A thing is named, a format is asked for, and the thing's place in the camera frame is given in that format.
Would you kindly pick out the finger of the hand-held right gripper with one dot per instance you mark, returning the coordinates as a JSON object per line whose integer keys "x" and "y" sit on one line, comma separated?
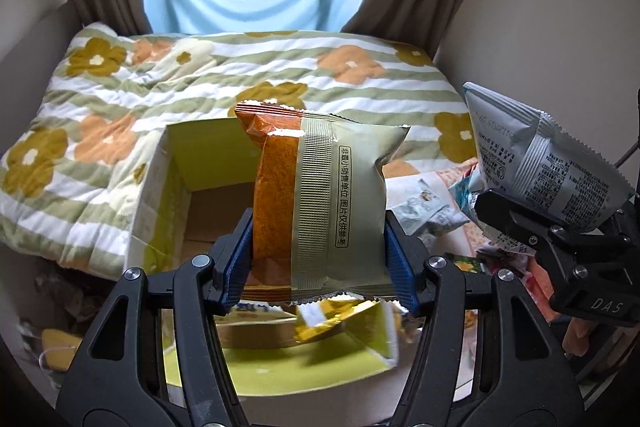
{"x": 510, "y": 217}

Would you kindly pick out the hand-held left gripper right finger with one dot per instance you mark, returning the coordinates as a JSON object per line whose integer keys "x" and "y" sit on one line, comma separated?
{"x": 397, "y": 257}

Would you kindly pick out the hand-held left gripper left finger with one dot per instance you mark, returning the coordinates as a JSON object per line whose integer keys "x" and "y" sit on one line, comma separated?
{"x": 240, "y": 252}

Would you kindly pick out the white snack packet brown figure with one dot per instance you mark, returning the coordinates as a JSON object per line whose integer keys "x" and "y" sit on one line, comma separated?
{"x": 425, "y": 207}

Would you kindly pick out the grey-white snack packet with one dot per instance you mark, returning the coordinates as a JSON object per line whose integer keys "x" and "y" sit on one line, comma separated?
{"x": 540, "y": 157}

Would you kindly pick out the orange and green snack packet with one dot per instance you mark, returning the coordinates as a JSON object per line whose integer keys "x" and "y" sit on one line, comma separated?
{"x": 320, "y": 207}

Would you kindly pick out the yellow-green cardboard box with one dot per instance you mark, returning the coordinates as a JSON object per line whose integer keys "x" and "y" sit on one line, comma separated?
{"x": 200, "y": 162}

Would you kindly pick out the yellow foil snack packet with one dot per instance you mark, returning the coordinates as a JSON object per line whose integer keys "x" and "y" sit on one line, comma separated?
{"x": 320, "y": 324}

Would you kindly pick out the orange floral cloth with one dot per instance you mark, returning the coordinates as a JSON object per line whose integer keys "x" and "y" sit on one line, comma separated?
{"x": 472, "y": 239}

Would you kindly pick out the teal snack packet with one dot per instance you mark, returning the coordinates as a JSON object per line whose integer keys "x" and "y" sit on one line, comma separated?
{"x": 462, "y": 194}

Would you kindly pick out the yellow flower snack packet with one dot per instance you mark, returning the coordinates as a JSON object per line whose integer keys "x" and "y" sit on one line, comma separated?
{"x": 470, "y": 264}

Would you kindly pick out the crumpled plastic bag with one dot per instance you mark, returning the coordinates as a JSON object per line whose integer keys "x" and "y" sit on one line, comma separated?
{"x": 70, "y": 297}

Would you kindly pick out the floral striped blanket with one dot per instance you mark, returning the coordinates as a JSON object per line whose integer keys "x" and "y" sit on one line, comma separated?
{"x": 150, "y": 97}

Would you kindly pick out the yellow object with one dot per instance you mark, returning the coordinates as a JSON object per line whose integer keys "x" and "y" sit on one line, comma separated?
{"x": 60, "y": 347}

